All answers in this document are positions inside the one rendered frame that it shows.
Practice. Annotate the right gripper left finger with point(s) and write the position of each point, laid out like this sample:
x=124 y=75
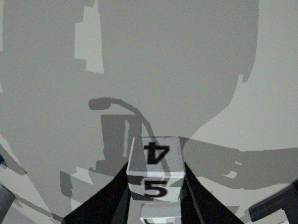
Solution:
x=100 y=207

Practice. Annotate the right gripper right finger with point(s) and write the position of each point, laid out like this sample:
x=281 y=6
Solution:
x=207 y=208

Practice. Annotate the white bottle with blue cap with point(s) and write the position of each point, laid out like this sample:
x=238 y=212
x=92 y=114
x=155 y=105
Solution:
x=6 y=200

